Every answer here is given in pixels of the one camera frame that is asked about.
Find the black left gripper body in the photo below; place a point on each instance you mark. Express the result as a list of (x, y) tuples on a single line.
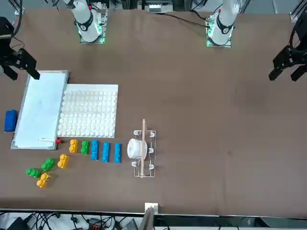
[(299, 56)]

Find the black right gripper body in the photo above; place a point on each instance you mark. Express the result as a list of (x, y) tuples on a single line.
[(8, 52)]

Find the green two-stud block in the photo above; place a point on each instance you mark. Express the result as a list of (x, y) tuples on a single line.
[(48, 164), (85, 147), (33, 172)]

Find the blue three-stud block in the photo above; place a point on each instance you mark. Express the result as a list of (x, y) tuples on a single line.
[(118, 153), (106, 152), (95, 150)]

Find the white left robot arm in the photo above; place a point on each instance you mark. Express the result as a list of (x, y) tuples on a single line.
[(224, 24)]

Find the silver framed whiteboard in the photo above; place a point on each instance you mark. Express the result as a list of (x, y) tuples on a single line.
[(39, 110)]

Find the blue whiteboard eraser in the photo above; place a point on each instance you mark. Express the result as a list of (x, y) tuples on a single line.
[(10, 121)]

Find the white pen red cap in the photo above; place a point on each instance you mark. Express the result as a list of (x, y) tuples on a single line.
[(46, 139)]

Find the white studded baseplate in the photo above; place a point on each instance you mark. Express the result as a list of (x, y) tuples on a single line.
[(88, 111)]

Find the yellow two-stud block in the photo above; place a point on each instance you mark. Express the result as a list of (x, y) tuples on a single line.
[(63, 161), (73, 146), (43, 180)]

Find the wooden rod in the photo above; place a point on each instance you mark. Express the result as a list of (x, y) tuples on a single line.
[(143, 127)]

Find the grey power strip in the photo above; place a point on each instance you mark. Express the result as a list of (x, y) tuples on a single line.
[(154, 7)]

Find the white cup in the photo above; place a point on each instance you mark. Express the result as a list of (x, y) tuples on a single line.
[(134, 149)]

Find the black power adapter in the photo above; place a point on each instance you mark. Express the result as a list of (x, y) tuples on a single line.
[(16, 224)]

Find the red black power device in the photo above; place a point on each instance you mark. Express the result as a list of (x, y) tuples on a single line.
[(94, 225)]

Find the aluminium frame profile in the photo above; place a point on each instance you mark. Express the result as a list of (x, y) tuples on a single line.
[(296, 12), (19, 8)]

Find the aluminium camera post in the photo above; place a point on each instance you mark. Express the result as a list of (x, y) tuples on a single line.
[(148, 218)]

